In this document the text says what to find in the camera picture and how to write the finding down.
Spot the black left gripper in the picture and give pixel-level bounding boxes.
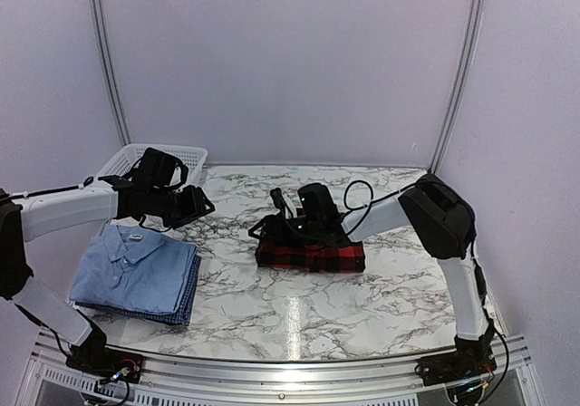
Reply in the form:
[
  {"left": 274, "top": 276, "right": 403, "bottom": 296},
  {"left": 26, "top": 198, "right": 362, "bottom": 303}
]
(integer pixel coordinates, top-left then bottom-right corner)
[{"left": 148, "top": 184, "right": 214, "bottom": 229}]

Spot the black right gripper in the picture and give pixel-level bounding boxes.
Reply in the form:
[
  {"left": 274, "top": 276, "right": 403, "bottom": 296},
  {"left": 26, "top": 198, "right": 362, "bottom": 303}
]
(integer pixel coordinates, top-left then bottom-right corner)
[{"left": 250, "top": 215, "right": 323, "bottom": 246}]

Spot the red black plaid shirt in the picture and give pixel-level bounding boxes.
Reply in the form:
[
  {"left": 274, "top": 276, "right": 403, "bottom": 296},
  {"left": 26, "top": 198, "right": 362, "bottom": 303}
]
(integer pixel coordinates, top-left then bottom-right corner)
[{"left": 255, "top": 242, "right": 366, "bottom": 274}]

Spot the light blue shirt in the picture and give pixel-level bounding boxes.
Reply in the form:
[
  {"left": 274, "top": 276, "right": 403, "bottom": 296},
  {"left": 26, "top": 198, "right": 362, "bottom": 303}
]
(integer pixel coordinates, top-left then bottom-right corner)
[{"left": 70, "top": 225, "right": 197, "bottom": 314}]

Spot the blue checked shirt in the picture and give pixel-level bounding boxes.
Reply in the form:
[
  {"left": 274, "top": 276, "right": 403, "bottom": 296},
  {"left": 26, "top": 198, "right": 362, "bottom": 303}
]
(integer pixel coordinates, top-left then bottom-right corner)
[{"left": 75, "top": 256, "right": 201, "bottom": 326}]

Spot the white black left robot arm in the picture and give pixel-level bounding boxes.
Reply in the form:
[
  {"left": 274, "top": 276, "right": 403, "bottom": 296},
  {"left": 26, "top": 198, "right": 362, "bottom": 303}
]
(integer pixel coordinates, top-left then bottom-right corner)
[{"left": 1, "top": 182, "right": 215, "bottom": 374}]

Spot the white plastic laundry basket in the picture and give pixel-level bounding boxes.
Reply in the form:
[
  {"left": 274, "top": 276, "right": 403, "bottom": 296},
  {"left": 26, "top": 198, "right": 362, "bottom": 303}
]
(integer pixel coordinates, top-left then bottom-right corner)
[{"left": 96, "top": 142, "right": 209, "bottom": 185}]

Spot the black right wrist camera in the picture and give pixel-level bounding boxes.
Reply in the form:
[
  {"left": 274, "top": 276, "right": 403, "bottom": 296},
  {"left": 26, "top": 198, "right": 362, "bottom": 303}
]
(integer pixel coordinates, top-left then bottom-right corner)
[{"left": 270, "top": 183, "right": 340, "bottom": 222}]

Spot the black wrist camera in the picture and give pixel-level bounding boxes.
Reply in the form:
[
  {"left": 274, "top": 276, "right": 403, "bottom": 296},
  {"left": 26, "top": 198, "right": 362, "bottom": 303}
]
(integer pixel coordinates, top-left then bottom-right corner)
[
  {"left": 270, "top": 183, "right": 340, "bottom": 222},
  {"left": 130, "top": 148, "right": 189, "bottom": 191}
]

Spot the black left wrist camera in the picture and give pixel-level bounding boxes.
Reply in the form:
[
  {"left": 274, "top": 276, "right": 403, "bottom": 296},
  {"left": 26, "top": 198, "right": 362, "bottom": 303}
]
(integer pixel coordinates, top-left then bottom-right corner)
[{"left": 130, "top": 148, "right": 189, "bottom": 191}]

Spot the aluminium front frame rail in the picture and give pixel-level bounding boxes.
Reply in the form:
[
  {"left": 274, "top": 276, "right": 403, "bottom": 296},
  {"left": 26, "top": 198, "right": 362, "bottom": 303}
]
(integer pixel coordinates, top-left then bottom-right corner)
[{"left": 13, "top": 331, "right": 548, "bottom": 405}]

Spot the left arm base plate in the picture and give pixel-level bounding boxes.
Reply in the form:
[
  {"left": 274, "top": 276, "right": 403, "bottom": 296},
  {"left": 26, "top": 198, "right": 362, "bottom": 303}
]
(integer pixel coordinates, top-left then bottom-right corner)
[{"left": 65, "top": 348, "right": 144, "bottom": 383}]

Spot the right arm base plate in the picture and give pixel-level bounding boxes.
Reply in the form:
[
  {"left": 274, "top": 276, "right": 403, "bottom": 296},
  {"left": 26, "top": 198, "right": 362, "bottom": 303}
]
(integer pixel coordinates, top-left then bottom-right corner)
[{"left": 415, "top": 352, "right": 498, "bottom": 386}]

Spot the right aluminium corner post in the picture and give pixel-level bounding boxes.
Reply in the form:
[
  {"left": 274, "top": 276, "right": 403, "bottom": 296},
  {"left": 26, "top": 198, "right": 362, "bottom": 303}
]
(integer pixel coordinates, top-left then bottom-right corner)
[{"left": 429, "top": 0, "right": 485, "bottom": 174}]

